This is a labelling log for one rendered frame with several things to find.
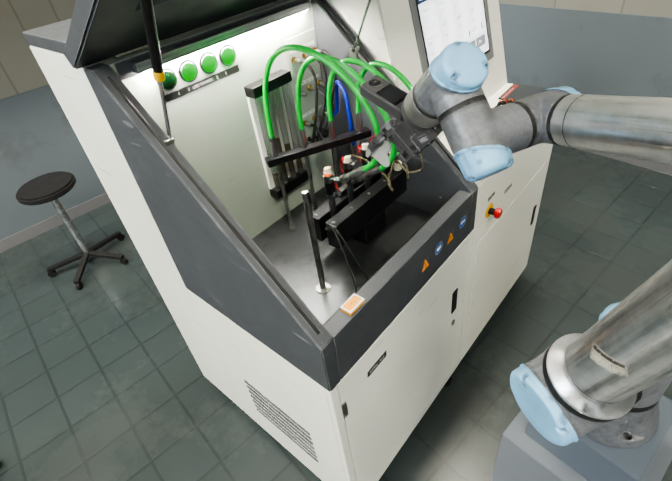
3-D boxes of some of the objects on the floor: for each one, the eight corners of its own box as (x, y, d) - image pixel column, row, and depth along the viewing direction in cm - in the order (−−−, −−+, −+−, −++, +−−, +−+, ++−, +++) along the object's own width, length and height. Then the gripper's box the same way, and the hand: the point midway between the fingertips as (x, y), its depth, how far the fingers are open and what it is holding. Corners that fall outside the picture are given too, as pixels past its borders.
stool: (115, 227, 303) (74, 153, 267) (143, 256, 274) (101, 177, 238) (41, 265, 279) (-14, 189, 243) (63, 300, 250) (4, 220, 214)
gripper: (414, 153, 74) (377, 187, 94) (467, 110, 77) (420, 152, 98) (382, 114, 74) (351, 156, 94) (436, 73, 77) (396, 122, 98)
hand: (380, 142), depth 95 cm, fingers open, 7 cm apart
